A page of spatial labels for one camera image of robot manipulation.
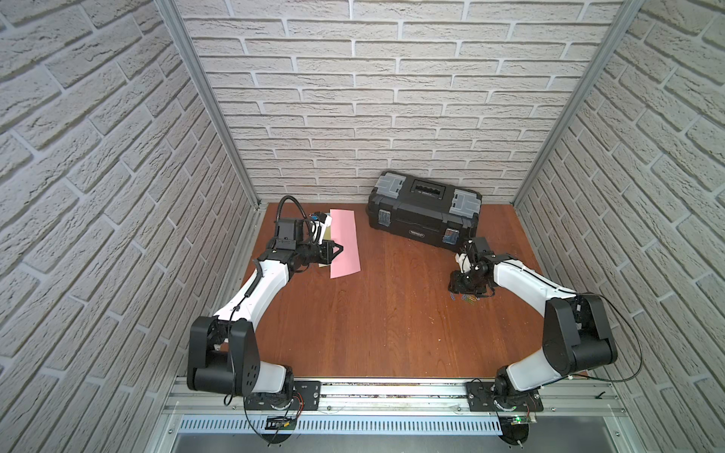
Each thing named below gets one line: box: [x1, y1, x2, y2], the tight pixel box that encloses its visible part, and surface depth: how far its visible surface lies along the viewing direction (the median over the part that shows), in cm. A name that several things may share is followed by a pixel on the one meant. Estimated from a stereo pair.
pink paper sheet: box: [329, 209, 361, 279], surface depth 85 cm
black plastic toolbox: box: [366, 170, 483, 252], surface depth 100 cm
